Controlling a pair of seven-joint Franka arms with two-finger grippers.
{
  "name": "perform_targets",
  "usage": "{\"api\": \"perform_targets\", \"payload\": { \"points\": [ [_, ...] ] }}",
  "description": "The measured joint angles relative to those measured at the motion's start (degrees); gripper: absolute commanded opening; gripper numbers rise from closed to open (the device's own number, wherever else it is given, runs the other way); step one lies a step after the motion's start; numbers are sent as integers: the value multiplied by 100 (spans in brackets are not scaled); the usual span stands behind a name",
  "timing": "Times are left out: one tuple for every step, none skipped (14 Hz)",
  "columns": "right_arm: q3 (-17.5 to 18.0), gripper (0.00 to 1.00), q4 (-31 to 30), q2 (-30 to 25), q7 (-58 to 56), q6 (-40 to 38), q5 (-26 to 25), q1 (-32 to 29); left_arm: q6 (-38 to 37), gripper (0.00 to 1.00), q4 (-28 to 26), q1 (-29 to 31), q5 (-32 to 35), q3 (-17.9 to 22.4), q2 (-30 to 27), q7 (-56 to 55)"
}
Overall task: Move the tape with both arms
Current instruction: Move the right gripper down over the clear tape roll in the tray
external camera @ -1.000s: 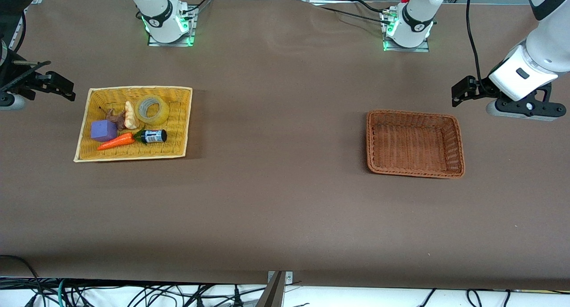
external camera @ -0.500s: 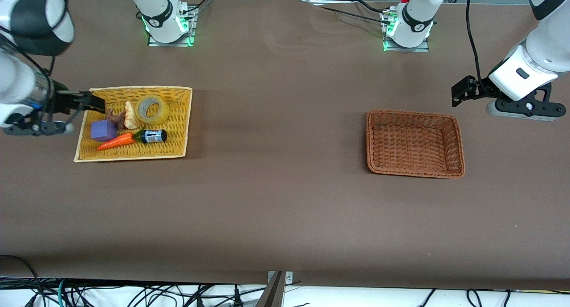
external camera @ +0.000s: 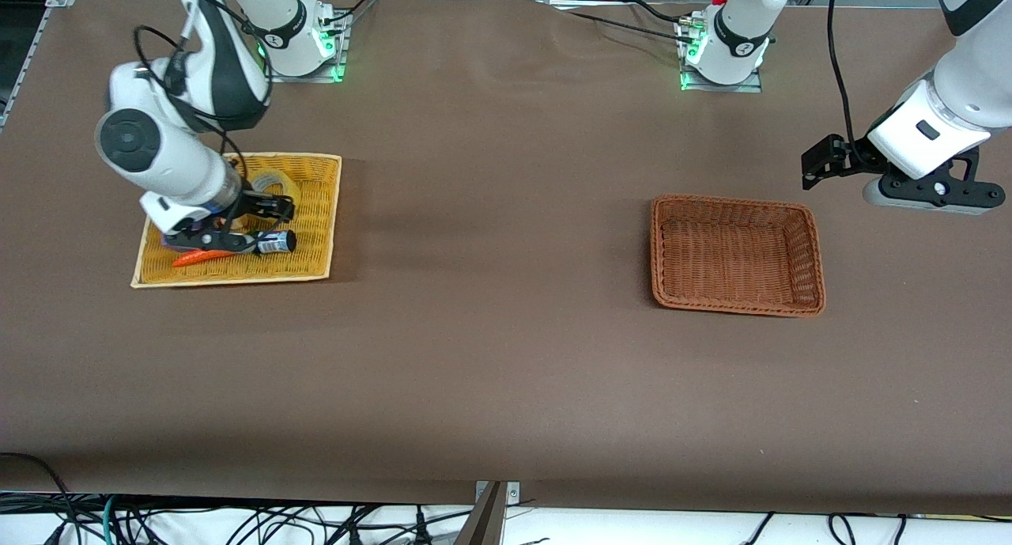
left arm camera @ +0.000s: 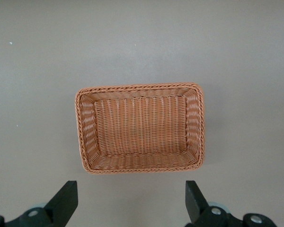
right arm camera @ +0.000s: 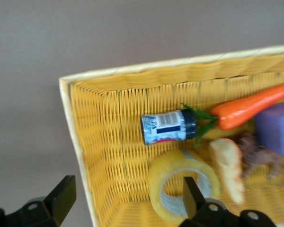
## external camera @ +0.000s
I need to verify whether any beige bread piece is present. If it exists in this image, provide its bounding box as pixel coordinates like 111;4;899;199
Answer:
251;169;305;207

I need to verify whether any small can with black cap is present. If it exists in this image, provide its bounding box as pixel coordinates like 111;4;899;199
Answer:
255;229;298;255

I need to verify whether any orange toy carrot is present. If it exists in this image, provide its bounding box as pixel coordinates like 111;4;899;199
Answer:
172;247;258;269

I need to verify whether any yellow wicker basket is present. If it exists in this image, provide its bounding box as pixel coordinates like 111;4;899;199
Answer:
130;152;343;290

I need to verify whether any brown wicker basket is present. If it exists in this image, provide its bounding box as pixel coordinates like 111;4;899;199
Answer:
650;195;827;318

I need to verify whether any dark support beam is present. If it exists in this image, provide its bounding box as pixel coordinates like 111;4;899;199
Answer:
452;482;507;545

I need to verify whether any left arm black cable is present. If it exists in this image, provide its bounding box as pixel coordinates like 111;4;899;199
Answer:
826;0;859;142

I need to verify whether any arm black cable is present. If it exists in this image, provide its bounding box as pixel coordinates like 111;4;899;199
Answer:
826;0;859;142
131;0;274;237

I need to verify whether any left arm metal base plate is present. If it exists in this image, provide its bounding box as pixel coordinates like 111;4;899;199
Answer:
680;69;765;94

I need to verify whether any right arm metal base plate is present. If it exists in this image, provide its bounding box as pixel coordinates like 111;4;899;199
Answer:
263;55;349;84

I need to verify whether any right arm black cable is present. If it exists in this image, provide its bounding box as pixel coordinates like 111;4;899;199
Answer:
131;0;274;237

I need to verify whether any black base cable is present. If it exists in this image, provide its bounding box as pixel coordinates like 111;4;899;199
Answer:
312;0;379;36
553;6;685;44
626;0;698;28

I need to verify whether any metal table edge bracket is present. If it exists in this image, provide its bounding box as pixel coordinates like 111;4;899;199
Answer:
474;480;523;506

